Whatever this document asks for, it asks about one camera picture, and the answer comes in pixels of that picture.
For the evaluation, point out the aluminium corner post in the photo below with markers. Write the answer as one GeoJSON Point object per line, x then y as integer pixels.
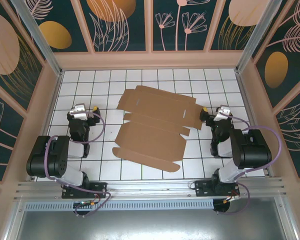
{"type": "Point", "coordinates": [256, 37]}
{"type": "Point", "coordinates": [38, 37]}

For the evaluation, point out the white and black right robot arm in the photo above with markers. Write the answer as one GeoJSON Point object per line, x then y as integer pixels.
{"type": "Point", "coordinates": [252, 150]}

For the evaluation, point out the small circuit board with LED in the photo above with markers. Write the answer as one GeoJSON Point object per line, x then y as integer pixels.
{"type": "Point", "coordinates": [86, 203]}

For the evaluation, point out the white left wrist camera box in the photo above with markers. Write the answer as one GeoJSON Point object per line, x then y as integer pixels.
{"type": "Point", "coordinates": [80, 111]}

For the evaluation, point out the grey metal sheet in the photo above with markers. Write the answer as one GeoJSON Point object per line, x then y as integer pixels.
{"type": "Point", "coordinates": [152, 225]}

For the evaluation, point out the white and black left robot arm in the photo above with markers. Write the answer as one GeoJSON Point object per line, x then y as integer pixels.
{"type": "Point", "coordinates": [52, 160]}

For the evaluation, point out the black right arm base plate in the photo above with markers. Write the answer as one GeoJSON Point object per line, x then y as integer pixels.
{"type": "Point", "coordinates": [202, 188]}

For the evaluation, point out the brown cardboard paper box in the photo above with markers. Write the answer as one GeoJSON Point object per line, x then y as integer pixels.
{"type": "Point", "coordinates": [152, 130]}

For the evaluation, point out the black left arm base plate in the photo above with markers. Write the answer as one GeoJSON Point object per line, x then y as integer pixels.
{"type": "Point", "coordinates": [100, 187]}

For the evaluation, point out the aluminium mounting rail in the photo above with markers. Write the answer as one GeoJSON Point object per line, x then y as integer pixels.
{"type": "Point", "coordinates": [152, 186]}

